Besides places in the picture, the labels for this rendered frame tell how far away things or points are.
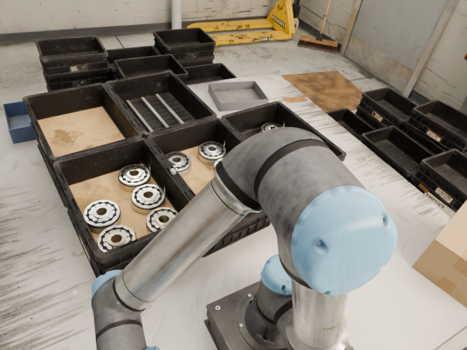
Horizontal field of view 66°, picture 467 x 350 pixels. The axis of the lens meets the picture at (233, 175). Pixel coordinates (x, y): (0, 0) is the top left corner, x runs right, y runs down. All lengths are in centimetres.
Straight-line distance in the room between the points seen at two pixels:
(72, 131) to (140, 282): 97
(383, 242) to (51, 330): 91
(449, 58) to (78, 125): 332
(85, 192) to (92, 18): 328
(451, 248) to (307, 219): 97
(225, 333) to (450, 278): 76
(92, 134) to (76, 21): 296
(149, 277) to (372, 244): 34
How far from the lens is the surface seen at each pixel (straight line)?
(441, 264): 136
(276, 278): 79
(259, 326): 93
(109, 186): 123
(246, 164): 47
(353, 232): 38
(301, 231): 38
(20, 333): 115
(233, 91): 202
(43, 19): 429
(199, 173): 127
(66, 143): 143
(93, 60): 263
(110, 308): 65
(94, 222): 110
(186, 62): 283
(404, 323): 128
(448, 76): 399
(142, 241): 95
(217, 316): 99
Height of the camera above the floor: 169
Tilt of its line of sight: 42 degrees down
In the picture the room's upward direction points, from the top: 10 degrees clockwise
